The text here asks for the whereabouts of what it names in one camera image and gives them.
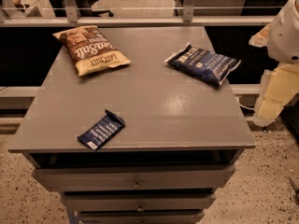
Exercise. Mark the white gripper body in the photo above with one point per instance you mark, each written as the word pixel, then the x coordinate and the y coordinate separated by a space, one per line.
pixel 286 38

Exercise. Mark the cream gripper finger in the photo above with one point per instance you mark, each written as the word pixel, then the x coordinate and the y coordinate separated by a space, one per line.
pixel 261 38
pixel 266 111

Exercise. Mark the brown sea salt chip bag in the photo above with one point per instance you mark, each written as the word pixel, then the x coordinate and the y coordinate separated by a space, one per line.
pixel 90 50

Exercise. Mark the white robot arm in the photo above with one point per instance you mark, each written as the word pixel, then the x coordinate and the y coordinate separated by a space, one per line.
pixel 283 40

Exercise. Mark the blue chip bag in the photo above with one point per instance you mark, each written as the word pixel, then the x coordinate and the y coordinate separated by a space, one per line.
pixel 208 66

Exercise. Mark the grey drawer cabinet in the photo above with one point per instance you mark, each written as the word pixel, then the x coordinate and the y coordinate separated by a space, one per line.
pixel 180 142

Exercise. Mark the small blue snack packet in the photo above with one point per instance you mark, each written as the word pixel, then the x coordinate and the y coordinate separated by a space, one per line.
pixel 102 131

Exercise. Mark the metal railing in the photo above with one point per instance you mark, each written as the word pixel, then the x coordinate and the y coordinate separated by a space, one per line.
pixel 40 13

